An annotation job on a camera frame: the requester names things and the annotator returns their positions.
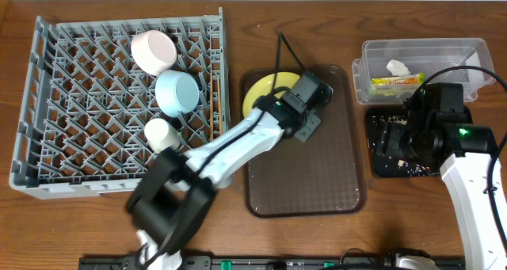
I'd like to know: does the pile of white rice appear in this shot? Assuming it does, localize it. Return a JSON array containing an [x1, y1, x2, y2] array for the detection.
[[365, 108, 440, 178]]

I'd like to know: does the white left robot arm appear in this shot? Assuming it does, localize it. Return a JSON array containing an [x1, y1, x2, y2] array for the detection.
[[126, 93, 318, 269]]

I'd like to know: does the white tissue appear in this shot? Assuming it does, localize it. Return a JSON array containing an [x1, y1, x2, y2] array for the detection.
[[387, 59, 410, 77]]

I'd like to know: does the clear plastic waste bin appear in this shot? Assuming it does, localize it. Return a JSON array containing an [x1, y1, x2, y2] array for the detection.
[[353, 38, 494, 105]]

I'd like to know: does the brown plastic serving tray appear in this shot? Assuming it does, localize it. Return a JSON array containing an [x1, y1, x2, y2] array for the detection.
[[245, 65, 367, 218]]

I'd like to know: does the grey plastic dishwasher rack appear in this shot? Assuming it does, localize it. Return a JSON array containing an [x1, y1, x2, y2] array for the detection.
[[9, 13, 231, 200]]

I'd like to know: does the pink white small bowl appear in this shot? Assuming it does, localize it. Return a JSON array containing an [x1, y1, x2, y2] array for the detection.
[[131, 30, 177, 76]]

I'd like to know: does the green orange snack wrapper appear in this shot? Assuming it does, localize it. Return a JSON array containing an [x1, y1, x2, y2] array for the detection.
[[369, 73, 425, 96]]

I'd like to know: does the wooden chopstick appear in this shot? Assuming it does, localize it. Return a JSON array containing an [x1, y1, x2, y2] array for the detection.
[[209, 65, 214, 141], [217, 75, 223, 136]]

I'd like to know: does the black rectangular waste tray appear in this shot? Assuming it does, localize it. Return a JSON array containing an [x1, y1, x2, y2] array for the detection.
[[364, 105, 476, 179]]

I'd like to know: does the white paper cup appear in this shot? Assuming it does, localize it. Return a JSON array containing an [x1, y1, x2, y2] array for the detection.
[[144, 118, 180, 154]]

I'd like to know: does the light blue bowl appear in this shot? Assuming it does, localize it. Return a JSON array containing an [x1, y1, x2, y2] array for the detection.
[[155, 70, 200, 117]]

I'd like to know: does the yellow round plate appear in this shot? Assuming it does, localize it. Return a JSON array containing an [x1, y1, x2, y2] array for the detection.
[[242, 72, 301, 118]]

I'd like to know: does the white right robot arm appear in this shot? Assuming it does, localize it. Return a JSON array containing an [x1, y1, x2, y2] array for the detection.
[[368, 114, 506, 269]]

